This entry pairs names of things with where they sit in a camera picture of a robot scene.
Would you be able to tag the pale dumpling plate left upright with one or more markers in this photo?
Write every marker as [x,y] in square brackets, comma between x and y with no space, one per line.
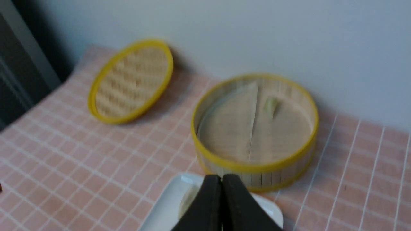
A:
[187,200]

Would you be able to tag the yellow rimmed bamboo steamer lid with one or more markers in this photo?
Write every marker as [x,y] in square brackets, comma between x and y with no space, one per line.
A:
[131,82]

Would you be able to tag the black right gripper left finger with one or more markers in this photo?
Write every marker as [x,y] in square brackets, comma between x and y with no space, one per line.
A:
[204,212]

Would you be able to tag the pink checkered tablecloth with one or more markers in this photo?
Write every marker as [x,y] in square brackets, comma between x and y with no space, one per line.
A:
[62,170]

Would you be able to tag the green dumpling in steamer left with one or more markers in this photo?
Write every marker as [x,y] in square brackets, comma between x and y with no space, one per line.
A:
[270,106]

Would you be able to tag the white folded steamer liner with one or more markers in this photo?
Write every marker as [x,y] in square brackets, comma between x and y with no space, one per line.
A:
[231,122]

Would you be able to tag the white square plate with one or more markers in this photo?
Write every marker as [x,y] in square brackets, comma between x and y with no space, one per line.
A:
[165,213]

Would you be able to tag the yellow rimmed bamboo steamer basket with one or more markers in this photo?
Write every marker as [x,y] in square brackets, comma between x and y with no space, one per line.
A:
[259,177]

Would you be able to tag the dark grey cabinet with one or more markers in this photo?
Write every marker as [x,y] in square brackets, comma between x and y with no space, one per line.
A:
[32,66]

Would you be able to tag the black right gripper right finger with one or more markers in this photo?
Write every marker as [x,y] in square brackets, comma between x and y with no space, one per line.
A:
[245,211]

